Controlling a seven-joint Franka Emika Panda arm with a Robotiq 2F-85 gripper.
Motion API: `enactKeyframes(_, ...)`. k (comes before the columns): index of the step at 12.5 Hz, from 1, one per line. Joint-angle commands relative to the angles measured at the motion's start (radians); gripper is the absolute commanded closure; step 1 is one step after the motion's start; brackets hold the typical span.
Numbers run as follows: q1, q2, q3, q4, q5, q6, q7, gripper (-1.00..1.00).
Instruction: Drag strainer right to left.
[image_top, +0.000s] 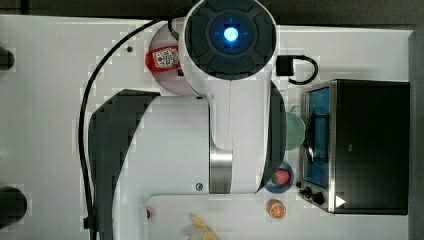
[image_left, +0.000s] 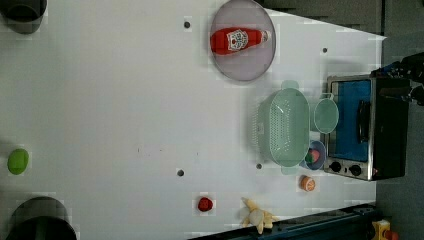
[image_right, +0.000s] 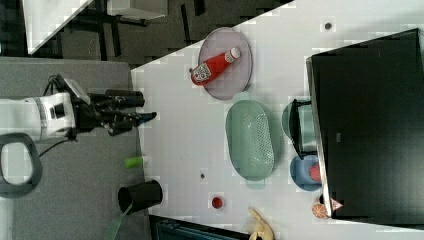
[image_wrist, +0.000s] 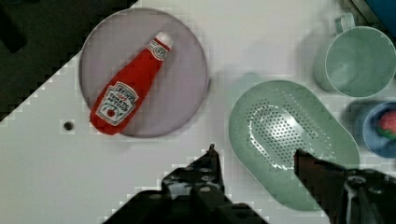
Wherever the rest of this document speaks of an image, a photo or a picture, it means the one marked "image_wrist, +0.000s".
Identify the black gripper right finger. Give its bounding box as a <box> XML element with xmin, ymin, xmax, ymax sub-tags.
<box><xmin>293</xmin><ymin>149</ymin><xmax>396</xmax><ymax>224</ymax></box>

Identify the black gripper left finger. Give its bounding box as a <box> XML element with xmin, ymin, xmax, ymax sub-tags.
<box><xmin>161</xmin><ymin>144</ymin><xmax>224</xmax><ymax>199</ymax></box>

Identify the green oval strainer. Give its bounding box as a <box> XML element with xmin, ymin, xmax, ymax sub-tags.
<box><xmin>229</xmin><ymin>73</ymin><xmax>360</xmax><ymax>211</ymax></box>

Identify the blue small bowl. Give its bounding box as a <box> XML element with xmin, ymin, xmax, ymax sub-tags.
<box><xmin>353</xmin><ymin>101</ymin><xmax>396</xmax><ymax>159</ymax></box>

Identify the toy strawberry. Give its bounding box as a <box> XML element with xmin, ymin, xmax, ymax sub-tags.
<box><xmin>377</xmin><ymin>110</ymin><xmax>396</xmax><ymax>139</ymax></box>

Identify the purple round plate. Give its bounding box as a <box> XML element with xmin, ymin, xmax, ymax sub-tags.
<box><xmin>79</xmin><ymin>8</ymin><xmax>209</xmax><ymax>137</ymax></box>

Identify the red ketchup bottle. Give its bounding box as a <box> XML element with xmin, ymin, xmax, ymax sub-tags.
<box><xmin>90</xmin><ymin>32</ymin><xmax>174</xmax><ymax>135</ymax></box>

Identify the green mug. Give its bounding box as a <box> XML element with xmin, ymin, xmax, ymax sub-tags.
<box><xmin>313</xmin><ymin>12</ymin><xmax>396</xmax><ymax>98</ymax></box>

